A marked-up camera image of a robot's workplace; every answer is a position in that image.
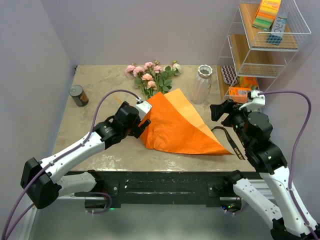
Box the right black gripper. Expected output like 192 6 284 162
209 98 256 148

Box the orange wrapping paper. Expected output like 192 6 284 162
140 88 231 156

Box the black printed ribbon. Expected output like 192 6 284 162
211 126 245 160

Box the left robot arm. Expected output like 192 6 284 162
20 101 152 209

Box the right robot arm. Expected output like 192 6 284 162
210 99 320 240

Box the white ribbed vase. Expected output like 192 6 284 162
190 64 213 104

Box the orange box in basket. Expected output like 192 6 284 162
228 87 252 104

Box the striped wavy cloth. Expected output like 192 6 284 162
220 65 239 85

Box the pink flower bouquet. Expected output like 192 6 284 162
124 60 182 99

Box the small grey round tin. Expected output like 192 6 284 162
69 85 89 107

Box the blue puzzle cube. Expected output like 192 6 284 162
266 34 283 46

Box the grey tall box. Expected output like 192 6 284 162
270 10 289 38

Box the colourful sponge pack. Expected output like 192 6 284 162
252 0 282 31

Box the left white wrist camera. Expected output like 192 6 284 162
135 100 152 120

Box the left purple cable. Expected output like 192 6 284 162
1 89 142 240

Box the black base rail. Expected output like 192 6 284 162
97 171 245 212

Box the white wire shelf rack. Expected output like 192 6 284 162
215 0 311 101

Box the aluminium frame rail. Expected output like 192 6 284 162
18 193 76 240

